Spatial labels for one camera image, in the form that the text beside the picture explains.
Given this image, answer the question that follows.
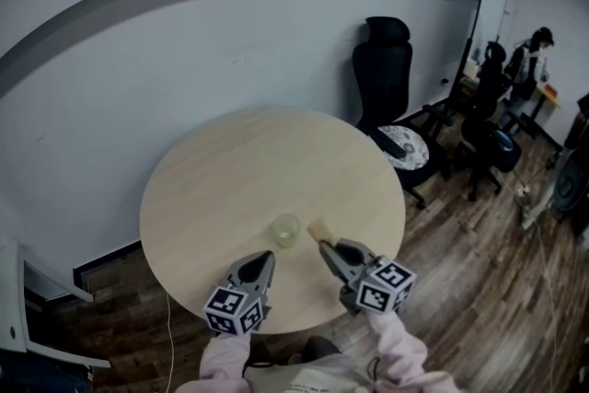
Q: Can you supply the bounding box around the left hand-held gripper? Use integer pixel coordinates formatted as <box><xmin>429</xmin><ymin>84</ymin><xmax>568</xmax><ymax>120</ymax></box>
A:
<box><xmin>203</xmin><ymin>249</ymin><xmax>277</xmax><ymax>338</ymax></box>

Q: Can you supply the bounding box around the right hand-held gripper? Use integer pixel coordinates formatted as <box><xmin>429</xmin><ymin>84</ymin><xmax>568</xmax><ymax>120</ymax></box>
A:
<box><xmin>318</xmin><ymin>237</ymin><xmax>418</xmax><ymax>318</ymax></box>

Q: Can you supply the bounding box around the tan scrubbing sponge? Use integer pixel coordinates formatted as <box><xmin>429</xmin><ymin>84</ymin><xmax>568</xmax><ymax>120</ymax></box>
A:
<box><xmin>306</xmin><ymin>219</ymin><xmax>338</xmax><ymax>246</ymax></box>

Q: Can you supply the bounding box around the clear glass cup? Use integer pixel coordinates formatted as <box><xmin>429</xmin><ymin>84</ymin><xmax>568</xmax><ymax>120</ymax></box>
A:
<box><xmin>270</xmin><ymin>213</ymin><xmax>303</xmax><ymax>249</ymax></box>

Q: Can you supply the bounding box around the person's left forearm pink sleeve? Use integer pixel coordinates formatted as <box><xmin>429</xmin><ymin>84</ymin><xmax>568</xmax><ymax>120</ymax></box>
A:
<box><xmin>199</xmin><ymin>328</ymin><xmax>255</xmax><ymax>383</ymax></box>

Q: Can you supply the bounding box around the person's right forearm pink sleeve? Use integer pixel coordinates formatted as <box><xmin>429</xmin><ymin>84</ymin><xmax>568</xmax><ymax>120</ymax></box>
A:
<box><xmin>366</xmin><ymin>309</ymin><xmax>445</xmax><ymax>386</ymax></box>

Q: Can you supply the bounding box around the person's grey torso clothing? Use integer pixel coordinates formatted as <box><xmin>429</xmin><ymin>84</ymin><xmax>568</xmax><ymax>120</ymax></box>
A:
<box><xmin>173</xmin><ymin>347</ymin><xmax>466</xmax><ymax>393</ymax></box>

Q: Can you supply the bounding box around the patterned round seat cushion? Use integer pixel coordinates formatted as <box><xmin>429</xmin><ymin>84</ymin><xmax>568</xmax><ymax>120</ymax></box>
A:
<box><xmin>376</xmin><ymin>124</ymin><xmax>431</xmax><ymax>172</ymax></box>

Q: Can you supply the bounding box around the white power strip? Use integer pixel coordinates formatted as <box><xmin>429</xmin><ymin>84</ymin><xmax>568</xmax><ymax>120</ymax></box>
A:
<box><xmin>514</xmin><ymin>184</ymin><xmax>538</xmax><ymax>230</ymax></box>

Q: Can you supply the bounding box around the black office chair with headrest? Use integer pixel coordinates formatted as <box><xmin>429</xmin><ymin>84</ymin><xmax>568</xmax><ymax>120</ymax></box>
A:
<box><xmin>352</xmin><ymin>16</ymin><xmax>456</xmax><ymax>211</ymax></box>

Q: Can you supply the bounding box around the yellow desk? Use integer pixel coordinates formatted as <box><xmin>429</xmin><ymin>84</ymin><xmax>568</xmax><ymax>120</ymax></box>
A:
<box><xmin>519</xmin><ymin>81</ymin><xmax>563</xmax><ymax>153</ymax></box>

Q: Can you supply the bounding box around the black framed glass board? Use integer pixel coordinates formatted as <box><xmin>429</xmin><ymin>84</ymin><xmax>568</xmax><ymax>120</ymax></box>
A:
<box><xmin>447</xmin><ymin>0</ymin><xmax>513</xmax><ymax>110</ymax></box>

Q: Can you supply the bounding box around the thin white cable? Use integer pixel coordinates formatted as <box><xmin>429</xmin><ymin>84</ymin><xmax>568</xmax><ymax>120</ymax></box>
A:
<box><xmin>164</xmin><ymin>292</ymin><xmax>177</xmax><ymax>393</ymax></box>

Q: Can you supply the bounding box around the white furniture frame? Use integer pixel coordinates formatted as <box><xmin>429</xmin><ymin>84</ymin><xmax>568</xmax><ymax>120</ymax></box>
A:
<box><xmin>0</xmin><ymin>238</ymin><xmax>112</xmax><ymax>372</ymax></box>

